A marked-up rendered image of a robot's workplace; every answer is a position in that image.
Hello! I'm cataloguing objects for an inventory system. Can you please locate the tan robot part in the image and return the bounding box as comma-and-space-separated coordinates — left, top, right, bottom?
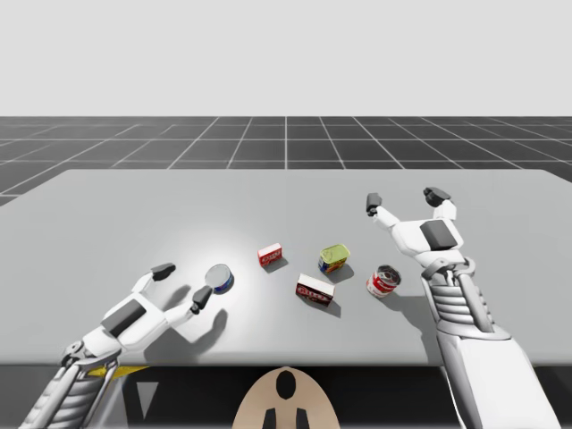
231, 365, 341, 429

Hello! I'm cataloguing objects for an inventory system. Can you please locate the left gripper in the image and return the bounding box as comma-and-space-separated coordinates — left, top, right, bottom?
82, 262, 215, 358

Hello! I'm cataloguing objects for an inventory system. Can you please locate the red and white carton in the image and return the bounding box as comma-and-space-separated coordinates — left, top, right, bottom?
295, 273, 336, 307

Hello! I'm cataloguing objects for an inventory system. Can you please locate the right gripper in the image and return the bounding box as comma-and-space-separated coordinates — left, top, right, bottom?
366, 186, 466, 269

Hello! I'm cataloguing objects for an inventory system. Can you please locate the green and blue rectangular can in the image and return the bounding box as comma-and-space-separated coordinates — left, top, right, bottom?
317, 243, 352, 274

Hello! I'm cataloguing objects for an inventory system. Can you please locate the red and white can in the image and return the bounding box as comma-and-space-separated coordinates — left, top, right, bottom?
366, 264, 402, 298

